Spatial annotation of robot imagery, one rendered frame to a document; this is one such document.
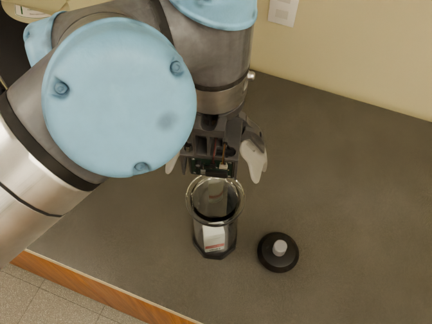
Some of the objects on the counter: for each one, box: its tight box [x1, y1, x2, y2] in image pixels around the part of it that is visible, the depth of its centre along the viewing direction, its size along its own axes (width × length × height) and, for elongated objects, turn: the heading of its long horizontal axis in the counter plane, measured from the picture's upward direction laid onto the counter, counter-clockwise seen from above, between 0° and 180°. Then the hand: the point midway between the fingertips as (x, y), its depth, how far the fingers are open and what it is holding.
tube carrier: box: [185, 175, 245, 255], centre depth 84 cm, size 11×11×21 cm
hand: (215, 162), depth 64 cm, fingers open, 14 cm apart
